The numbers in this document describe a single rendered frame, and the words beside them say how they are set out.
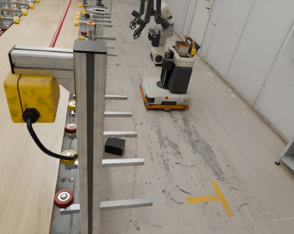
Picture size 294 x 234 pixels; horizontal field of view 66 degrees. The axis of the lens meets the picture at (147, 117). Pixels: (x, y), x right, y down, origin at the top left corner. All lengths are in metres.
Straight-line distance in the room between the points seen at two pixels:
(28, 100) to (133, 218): 1.87
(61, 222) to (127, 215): 0.85
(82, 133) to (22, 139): 1.08
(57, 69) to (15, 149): 1.08
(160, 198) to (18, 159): 1.37
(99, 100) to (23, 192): 0.89
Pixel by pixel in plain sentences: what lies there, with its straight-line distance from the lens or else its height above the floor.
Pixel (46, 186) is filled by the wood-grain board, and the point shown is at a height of 0.90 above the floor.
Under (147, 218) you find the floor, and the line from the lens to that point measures 2.12.
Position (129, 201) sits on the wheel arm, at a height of 0.82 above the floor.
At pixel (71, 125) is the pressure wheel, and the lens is 1.45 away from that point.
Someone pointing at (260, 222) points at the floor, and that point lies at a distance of 2.49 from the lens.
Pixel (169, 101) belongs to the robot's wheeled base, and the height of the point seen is 0.18.
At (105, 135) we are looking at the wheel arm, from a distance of 1.49.
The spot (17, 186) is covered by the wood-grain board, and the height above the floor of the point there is 0.90.
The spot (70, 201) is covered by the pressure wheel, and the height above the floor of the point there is 0.91.
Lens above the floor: 1.80
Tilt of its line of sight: 35 degrees down
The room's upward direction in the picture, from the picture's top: 10 degrees clockwise
